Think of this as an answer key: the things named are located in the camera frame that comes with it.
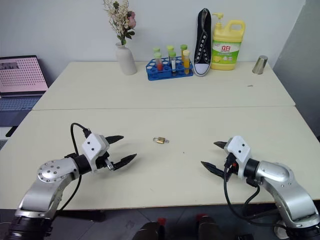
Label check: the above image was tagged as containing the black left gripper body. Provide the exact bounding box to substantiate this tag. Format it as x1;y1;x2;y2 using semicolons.
95;150;115;171

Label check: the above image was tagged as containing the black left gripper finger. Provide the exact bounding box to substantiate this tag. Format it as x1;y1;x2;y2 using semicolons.
104;135;125;146
112;153;138;172

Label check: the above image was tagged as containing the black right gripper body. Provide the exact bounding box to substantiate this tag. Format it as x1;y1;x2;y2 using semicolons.
223;152;239;177

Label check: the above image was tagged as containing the dark rounded shape red tip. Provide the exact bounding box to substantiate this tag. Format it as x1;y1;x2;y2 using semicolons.
137;217;168;240
195;213;224;240

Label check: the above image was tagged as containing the blue test tube rack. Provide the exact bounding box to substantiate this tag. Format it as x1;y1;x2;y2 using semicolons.
145;56;195;82

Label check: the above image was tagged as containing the white ceramic vase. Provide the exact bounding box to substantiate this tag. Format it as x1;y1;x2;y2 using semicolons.
114;42;138;76

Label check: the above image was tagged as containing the green-capped red liquid tube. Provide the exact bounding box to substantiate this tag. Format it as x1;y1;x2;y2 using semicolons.
153;52;164;72

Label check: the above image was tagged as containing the silver metal cup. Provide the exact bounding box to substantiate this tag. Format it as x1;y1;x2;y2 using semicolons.
251;55;269;75

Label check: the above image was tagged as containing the yellow-capped orange liquid tube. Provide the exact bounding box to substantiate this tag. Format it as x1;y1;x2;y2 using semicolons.
182;49;192;75

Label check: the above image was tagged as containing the green-capped white labelled tube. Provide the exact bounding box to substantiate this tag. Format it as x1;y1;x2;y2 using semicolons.
168;51;178;77

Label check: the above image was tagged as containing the yellow detergent pump bottle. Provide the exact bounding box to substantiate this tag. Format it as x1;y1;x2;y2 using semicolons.
210;12;247;71

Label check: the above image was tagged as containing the black canvas sneaker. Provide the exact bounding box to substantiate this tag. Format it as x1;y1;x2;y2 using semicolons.
193;7;214;77

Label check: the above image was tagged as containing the green-capped orange liquid tube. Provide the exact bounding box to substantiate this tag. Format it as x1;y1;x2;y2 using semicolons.
180;44;189;63

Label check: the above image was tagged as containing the open laptop pink screen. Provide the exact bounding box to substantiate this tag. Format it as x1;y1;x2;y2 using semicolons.
0;55;50;129

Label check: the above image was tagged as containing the dried flower bouquet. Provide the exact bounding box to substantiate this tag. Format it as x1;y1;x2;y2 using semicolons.
102;0;137;47

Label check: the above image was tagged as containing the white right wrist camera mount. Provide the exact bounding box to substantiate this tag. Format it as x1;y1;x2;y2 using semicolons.
224;135;252;180

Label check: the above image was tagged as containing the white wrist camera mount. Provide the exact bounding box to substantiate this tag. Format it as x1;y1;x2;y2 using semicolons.
224;135;252;180
81;133;110;174

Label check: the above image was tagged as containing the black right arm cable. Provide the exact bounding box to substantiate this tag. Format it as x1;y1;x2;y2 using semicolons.
222;159;286;226

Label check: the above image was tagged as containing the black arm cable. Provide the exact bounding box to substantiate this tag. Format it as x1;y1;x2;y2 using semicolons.
56;122;92;213
222;159;286;226

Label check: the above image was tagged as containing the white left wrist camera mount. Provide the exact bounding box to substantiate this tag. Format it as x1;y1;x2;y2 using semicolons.
81;133;110;174

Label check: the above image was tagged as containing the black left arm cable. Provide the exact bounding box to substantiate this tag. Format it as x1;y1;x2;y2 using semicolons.
56;122;92;213

